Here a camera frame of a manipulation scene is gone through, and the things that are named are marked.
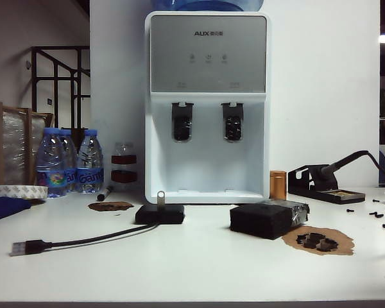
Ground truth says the black sponge block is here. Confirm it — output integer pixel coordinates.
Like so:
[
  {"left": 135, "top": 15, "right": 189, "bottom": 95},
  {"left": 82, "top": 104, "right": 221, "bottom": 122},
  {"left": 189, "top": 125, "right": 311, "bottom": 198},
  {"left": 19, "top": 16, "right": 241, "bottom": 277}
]
[{"left": 229, "top": 199, "right": 311, "bottom": 241}]

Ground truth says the black USB hub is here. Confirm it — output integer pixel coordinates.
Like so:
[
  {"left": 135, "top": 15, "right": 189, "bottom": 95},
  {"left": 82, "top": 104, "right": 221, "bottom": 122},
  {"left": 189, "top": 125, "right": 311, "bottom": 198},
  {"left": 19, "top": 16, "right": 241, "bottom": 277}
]
[{"left": 134, "top": 205, "right": 185, "bottom": 225}]

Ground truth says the white AUX water dispenser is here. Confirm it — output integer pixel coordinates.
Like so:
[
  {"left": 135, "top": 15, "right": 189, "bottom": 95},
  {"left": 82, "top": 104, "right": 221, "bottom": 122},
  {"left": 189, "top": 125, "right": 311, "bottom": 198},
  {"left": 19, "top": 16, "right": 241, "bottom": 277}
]
[{"left": 144, "top": 11, "right": 272, "bottom": 205}]

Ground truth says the glass jar with red bands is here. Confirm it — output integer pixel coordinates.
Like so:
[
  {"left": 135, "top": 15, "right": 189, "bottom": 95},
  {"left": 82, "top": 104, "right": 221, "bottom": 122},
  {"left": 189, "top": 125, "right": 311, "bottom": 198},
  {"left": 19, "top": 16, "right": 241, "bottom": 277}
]
[{"left": 110, "top": 141, "right": 138, "bottom": 190}]

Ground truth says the copper coloured cylinder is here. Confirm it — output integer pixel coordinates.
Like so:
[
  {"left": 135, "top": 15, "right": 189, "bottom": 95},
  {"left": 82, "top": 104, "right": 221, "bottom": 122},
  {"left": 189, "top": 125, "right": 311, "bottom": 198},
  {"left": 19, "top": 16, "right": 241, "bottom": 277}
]
[{"left": 269, "top": 169, "right": 288, "bottom": 200}]

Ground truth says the black marker pen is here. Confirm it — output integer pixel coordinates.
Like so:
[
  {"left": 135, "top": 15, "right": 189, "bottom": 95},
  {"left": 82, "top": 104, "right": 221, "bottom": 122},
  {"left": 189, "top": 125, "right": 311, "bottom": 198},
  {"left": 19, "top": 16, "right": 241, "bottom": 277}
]
[{"left": 96, "top": 185, "right": 114, "bottom": 202}]

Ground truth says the right plastic water bottle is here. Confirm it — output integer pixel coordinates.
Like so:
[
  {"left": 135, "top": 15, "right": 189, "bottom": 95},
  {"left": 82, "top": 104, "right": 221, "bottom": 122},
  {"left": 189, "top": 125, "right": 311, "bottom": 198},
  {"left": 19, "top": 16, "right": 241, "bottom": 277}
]
[{"left": 75, "top": 128, "right": 104, "bottom": 193}]

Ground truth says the clear plastic water bottle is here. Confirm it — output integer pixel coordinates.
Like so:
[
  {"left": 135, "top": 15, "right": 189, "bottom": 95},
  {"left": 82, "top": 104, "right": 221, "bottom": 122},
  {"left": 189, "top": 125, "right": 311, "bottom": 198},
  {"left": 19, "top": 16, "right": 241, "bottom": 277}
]
[{"left": 59, "top": 128, "right": 80, "bottom": 193}]

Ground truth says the left plastic water bottle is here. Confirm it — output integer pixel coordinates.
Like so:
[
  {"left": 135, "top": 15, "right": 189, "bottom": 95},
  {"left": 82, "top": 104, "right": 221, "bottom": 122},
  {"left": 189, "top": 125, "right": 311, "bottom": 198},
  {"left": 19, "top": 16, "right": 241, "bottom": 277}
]
[{"left": 35, "top": 126, "right": 67, "bottom": 198}]

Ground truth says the grey black soldering iron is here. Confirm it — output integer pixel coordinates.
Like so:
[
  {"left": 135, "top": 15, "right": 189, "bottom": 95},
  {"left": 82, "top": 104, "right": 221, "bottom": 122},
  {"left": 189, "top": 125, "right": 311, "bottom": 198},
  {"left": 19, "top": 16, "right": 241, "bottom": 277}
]
[{"left": 317, "top": 149, "right": 381, "bottom": 180}]

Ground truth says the black soldering iron stand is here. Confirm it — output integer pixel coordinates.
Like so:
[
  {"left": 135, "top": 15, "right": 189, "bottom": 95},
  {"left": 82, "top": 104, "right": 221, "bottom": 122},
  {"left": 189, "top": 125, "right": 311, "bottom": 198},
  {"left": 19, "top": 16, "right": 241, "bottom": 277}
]
[{"left": 287, "top": 164, "right": 366, "bottom": 205}]

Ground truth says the black metal stair railing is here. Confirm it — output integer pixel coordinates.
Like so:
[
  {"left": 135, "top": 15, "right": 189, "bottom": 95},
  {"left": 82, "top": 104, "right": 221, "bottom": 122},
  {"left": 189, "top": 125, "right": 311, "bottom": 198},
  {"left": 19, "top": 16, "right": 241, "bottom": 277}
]
[{"left": 30, "top": 46, "right": 91, "bottom": 131}]

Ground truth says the wooden crate with bubble wrap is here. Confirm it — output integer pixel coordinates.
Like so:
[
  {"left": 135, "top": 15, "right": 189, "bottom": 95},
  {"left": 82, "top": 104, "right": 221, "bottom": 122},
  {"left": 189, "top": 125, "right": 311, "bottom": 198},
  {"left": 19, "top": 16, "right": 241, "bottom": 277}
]
[{"left": 0, "top": 99, "right": 55, "bottom": 187}]

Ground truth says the white double-sided tape roll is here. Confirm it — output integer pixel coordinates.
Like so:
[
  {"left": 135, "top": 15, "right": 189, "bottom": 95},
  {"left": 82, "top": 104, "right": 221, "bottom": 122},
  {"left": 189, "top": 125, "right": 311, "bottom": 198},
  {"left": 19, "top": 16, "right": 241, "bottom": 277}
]
[{"left": 0, "top": 184, "right": 48, "bottom": 200}]

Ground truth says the blue cloth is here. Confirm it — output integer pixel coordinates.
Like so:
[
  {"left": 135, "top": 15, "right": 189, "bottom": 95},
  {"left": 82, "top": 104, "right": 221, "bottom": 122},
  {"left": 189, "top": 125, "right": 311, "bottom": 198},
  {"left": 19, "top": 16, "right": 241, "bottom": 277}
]
[{"left": 0, "top": 197, "right": 32, "bottom": 225}]

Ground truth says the black soldering iron cable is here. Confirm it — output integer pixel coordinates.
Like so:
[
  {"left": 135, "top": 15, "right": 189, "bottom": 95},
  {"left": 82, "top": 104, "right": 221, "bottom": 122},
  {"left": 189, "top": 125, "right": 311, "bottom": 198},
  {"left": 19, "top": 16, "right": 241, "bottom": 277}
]
[{"left": 368, "top": 150, "right": 385, "bottom": 176}]

